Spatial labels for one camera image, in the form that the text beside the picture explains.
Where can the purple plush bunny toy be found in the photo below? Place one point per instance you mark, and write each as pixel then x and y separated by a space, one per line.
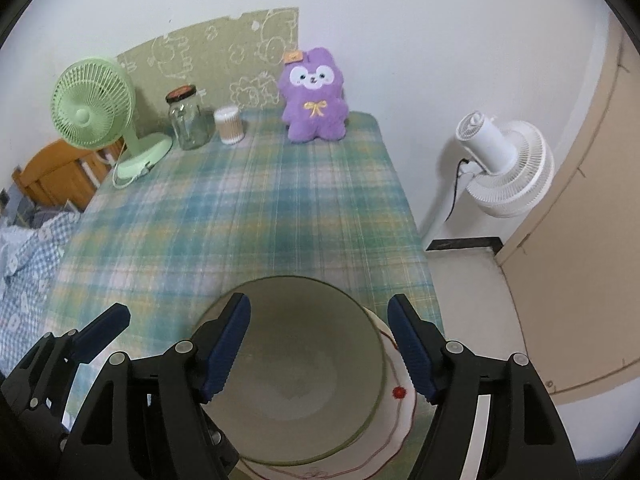
pixel 312 87

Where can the checkered bear pattern blanket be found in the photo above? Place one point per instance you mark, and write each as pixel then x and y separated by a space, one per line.
pixel 29 262

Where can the white standing fan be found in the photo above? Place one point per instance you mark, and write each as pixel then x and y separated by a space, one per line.
pixel 506 170

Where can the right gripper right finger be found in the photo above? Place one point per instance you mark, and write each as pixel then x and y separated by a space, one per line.
pixel 447 379

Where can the white plate red floral trim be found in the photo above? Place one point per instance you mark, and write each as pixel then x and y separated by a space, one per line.
pixel 378 444

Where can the green desk fan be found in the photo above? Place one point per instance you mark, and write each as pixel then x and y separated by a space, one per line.
pixel 92 106

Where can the glass jar black lid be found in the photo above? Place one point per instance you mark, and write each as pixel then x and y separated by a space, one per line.
pixel 186 118

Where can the beige door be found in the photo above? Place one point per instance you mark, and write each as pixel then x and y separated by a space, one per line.
pixel 573 265

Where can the leaf pattern ceramic bowl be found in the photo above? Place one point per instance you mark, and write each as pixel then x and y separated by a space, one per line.
pixel 309 375

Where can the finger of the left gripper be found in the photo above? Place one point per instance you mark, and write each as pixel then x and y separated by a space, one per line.
pixel 99 334

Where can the plaid green blue tablecloth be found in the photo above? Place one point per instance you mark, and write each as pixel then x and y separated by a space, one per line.
pixel 203 222

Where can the wooden chair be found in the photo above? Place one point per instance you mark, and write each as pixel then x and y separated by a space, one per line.
pixel 60 174

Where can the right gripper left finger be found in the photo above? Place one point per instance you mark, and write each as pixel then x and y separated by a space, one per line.
pixel 225 354

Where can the green animal pattern mat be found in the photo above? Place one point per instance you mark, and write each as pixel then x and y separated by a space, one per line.
pixel 229 61

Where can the cotton swab container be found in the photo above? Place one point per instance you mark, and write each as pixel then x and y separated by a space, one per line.
pixel 228 124

